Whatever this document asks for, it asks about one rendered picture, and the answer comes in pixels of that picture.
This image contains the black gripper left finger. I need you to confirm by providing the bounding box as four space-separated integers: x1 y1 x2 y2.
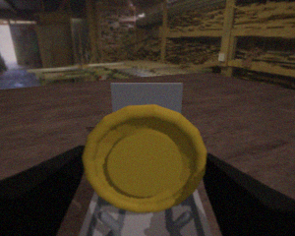
0 146 86 236

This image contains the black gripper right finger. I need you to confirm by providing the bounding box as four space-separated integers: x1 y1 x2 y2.
203 153 295 236

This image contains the yellow round plate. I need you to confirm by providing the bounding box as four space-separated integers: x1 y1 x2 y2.
83 104 207 212

